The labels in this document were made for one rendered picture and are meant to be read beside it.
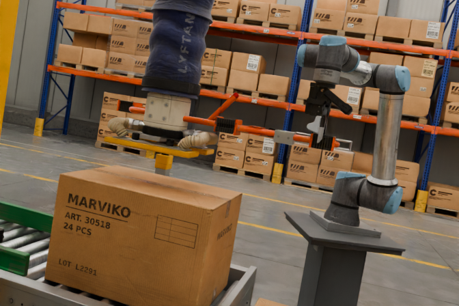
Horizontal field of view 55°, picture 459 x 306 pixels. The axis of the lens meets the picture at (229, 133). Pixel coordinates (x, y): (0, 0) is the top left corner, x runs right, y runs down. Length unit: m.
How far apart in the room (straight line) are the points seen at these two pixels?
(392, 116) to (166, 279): 1.29
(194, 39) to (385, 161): 1.14
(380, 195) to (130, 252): 1.27
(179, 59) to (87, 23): 8.74
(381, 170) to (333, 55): 0.89
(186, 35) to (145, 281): 0.88
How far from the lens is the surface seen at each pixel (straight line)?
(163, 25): 1.65
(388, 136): 2.24
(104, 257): 1.67
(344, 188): 2.38
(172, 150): 1.55
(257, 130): 1.57
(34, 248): 2.16
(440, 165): 10.34
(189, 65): 1.63
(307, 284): 2.54
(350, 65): 1.68
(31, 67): 12.56
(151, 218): 1.55
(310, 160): 8.68
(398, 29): 8.99
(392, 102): 2.20
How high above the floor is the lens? 1.28
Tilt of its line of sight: 3 degrees down
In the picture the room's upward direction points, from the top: 9 degrees clockwise
